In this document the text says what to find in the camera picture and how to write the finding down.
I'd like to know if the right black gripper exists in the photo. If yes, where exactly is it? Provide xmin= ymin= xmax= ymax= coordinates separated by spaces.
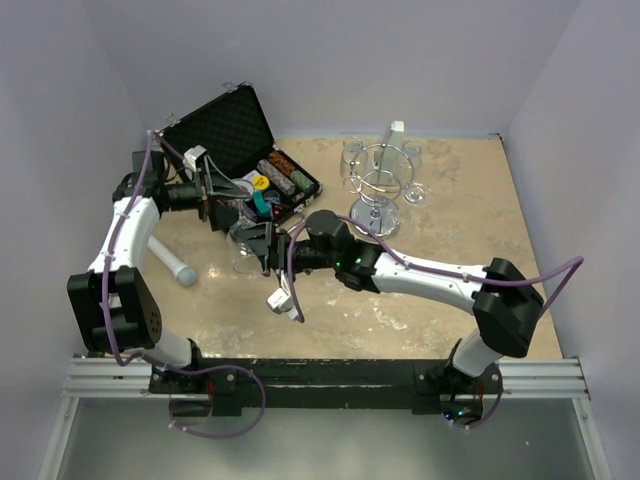
xmin=235 ymin=221 xmax=340 ymax=290

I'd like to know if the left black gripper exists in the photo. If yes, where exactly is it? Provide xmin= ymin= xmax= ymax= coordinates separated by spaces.
xmin=168 ymin=157 xmax=250 ymax=230

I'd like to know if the clear wine glass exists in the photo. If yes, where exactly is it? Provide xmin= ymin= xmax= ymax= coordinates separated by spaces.
xmin=403 ymin=182 xmax=433 ymax=208
xmin=226 ymin=201 xmax=260 ymax=275

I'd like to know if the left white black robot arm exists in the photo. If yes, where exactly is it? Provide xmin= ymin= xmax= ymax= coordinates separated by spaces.
xmin=67 ymin=145 xmax=242 ymax=392

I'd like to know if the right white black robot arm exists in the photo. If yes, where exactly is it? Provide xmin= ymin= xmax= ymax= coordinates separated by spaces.
xmin=230 ymin=210 xmax=544 ymax=393

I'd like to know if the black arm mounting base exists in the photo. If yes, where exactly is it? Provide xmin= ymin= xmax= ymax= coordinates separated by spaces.
xmin=149 ymin=358 xmax=503 ymax=420

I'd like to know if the back left hanging wine glass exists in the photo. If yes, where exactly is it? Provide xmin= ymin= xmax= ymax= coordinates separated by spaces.
xmin=340 ymin=137 xmax=369 ymax=178

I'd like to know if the hanging wine glass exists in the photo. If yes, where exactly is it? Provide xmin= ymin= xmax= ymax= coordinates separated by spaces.
xmin=340 ymin=137 xmax=369 ymax=178
xmin=402 ymin=140 xmax=423 ymax=173

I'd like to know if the chrome wine glass rack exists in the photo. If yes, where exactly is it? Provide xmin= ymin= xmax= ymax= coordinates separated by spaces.
xmin=341 ymin=143 xmax=415 ymax=238

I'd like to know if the back right hanging wine glass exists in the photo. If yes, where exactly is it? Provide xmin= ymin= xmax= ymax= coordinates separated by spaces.
xmin=402 ymin=140 xmax=423 ymax=173

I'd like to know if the white playing card box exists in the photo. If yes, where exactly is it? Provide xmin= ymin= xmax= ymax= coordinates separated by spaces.
xmin=233 ymin=170 xmax=270 ymax=196

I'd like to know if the teal dealer block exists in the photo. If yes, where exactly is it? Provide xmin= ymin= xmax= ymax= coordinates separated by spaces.
xmin=252 ymin=191 xmax=272 ymax=218

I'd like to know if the grey purple chip stack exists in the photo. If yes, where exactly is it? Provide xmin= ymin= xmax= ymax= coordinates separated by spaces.
xmin=257 ymin=159 xmax=296 ymax=196

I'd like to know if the brown orange chip stack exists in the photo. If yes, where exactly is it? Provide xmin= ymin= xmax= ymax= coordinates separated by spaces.
xmin=267 ymin=151 xmax=302 ymax=188

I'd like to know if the black poker chip case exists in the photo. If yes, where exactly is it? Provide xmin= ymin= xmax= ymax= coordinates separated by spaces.
xmin=160 ymin=82 xmax=323 ymax=226

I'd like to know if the green chip stack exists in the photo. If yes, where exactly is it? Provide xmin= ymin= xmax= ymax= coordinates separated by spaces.
xmin=290 ymin=170 xmax=322 ymax=196

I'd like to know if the white grey handheld tool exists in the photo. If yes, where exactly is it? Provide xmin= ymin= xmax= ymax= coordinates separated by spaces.
xmin=148 ymin=236 xmax=198 ymax=287

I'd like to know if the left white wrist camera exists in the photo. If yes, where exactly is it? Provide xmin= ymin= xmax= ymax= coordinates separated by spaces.
xmin=183 ymin=145 xmax=207 ymax=172

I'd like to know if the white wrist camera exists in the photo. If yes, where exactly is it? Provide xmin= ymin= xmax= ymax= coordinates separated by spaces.
xmin=183 ymin=145 xmax=207 ymax=172
xmin=266 ymin=272 xmax=299 ymax=321

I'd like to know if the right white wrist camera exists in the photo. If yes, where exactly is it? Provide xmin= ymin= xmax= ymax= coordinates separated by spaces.
xmin=266 ymin=272 xmax=299 ymax=321

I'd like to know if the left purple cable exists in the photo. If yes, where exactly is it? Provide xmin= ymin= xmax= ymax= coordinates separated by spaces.
xmin=97 ymin=130 xmax=266 ymax=441

